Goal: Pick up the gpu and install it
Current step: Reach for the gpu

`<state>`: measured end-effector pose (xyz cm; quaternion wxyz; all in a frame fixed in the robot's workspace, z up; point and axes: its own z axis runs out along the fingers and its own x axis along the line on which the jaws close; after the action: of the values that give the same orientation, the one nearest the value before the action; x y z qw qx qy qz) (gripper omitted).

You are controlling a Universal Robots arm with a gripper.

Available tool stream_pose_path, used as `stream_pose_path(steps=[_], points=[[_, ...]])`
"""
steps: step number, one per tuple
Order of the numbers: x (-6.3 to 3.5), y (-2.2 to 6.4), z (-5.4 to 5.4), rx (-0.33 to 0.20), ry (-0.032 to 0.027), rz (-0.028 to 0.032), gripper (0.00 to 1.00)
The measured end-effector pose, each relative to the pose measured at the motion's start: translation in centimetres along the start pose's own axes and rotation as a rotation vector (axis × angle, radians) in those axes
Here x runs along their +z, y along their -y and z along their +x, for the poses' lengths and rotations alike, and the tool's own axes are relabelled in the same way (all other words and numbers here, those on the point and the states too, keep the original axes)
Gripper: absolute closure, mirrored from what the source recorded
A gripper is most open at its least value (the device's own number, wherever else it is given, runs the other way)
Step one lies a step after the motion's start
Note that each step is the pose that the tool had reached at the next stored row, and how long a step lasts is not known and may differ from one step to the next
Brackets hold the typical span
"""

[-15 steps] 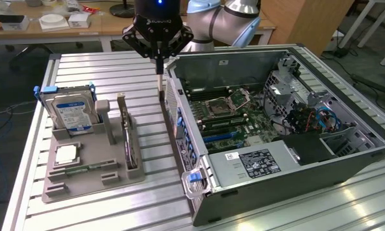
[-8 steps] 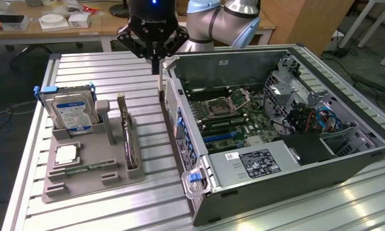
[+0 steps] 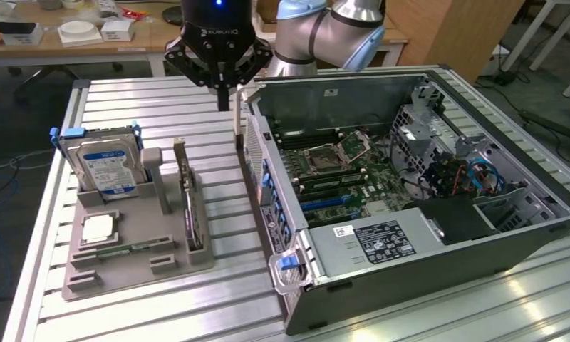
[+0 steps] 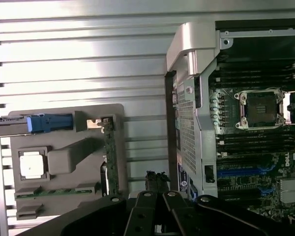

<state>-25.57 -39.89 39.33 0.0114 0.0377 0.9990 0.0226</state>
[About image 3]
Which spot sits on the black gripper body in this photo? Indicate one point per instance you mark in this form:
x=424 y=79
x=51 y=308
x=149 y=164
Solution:
x=219 y=32

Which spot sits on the low-profile graphics card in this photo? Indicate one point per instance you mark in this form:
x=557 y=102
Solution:
x=192 y=221

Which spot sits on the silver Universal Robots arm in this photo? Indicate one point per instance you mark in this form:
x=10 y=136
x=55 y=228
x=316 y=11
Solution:
x=309 y=32

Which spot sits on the red packet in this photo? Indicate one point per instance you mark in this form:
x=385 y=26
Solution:
x=135 y=15

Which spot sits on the white labelled box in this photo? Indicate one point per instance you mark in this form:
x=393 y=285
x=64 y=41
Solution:
x=117 y=31

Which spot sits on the white round block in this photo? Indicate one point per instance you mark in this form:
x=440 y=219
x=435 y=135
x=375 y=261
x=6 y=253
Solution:
x=80 y=33

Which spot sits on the CPU socket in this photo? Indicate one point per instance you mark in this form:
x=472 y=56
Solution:
x=323 y=158

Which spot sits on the metal socket cover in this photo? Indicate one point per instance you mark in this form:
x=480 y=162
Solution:
x=356 y=142

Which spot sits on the black chair base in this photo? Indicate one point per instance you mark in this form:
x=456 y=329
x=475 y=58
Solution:
x=46 y=79

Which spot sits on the blue plastic disk caddy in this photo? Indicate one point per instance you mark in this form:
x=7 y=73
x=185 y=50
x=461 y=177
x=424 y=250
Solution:
x=72 y=132

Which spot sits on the hard disk with blue label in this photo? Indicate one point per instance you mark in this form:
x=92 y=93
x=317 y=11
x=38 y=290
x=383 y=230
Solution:
x=104 y=171

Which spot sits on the wooden desk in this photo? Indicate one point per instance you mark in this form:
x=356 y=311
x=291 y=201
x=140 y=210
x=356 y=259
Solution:
x=28 y=51

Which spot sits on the grey cup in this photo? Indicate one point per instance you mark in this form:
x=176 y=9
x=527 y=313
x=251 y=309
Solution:
x=51 y=4

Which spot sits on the installed RAM stick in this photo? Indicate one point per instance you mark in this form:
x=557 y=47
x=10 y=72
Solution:
x=332 y=180

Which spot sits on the black and white box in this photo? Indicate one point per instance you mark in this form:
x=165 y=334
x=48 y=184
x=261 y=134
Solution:
x=19 y=33

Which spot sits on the metal disk bay cage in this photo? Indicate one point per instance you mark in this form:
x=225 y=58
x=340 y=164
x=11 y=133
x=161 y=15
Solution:
x=419 y=135

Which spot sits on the blue expansion slot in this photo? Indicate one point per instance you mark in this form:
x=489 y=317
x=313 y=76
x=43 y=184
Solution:
x=328 y=203

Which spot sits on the wooden cabinet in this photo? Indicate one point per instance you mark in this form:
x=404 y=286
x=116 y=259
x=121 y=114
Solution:
x=456 y=35

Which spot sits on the silver chipset heatsink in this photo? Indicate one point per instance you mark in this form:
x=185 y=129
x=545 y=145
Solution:
x=380 y=208

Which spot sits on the silver CPU chip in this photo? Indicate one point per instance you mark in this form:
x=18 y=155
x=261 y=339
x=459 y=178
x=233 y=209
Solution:
x=97 y=229

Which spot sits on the black power adapter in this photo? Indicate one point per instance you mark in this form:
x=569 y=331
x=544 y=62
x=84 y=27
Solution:
x=504 y=78

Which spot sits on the green RAM stick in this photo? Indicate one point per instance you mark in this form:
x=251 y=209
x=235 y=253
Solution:
x=123 y=249

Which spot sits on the blue case latch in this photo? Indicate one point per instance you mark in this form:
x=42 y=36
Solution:
x=287 y=263

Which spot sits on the grey power supply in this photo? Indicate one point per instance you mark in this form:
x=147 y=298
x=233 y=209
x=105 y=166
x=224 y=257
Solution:
x=385 y=242

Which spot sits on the grey parts rack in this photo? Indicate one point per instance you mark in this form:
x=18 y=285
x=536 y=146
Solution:
x=128 y=274

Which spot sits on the black floor stand base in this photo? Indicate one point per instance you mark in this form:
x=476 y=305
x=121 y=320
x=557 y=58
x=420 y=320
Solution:
x=556 y=121

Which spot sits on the open black PC case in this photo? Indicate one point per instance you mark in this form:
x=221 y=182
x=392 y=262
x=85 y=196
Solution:
x=408 y=285

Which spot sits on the white table frame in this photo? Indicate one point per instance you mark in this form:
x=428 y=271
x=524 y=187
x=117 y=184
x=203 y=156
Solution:
x=555 y=35

